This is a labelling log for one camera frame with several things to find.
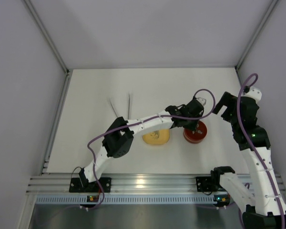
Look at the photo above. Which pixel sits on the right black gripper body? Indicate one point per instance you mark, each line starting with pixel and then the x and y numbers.
pixel 223 104

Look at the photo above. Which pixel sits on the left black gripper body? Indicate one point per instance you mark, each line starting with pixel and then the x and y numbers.
pixel 195 124

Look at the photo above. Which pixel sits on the red round lid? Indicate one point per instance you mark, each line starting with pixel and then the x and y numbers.
pixel 201 129

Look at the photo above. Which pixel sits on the metal tongs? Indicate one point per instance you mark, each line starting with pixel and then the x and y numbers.
pixel 129 103

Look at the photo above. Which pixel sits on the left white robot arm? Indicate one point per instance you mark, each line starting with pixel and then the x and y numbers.
pixel 117 140

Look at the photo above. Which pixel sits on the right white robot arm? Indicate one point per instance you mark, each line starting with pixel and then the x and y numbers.
pixel 264 208

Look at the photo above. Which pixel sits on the round metal lunch box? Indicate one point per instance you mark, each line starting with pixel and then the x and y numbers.
pixel 192 138

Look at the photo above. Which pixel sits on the yellow food container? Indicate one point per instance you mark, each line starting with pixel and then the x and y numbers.
pixel 157 138

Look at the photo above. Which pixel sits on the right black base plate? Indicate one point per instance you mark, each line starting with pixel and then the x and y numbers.
pixel 204 184

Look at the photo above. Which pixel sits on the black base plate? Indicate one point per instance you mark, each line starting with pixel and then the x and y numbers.
pixel 204 184
pixel 78 186

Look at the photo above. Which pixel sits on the right aluminium frame post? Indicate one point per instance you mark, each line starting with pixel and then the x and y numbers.
pixel 266 15

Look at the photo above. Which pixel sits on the aluminium frame post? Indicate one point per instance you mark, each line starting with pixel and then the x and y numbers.
pixel 266 15
pixel 40 25

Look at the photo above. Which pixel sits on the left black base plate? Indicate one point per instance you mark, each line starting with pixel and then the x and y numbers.
pixel 78 186

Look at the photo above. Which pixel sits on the slotted cable duct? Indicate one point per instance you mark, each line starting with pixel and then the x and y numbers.
pixel 125 199

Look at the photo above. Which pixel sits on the aluminium mounting rail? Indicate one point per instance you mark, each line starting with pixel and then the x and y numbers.
pixel 120 184

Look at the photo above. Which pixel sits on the left aluminium frame post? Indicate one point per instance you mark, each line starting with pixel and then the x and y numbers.
pixel 40 25

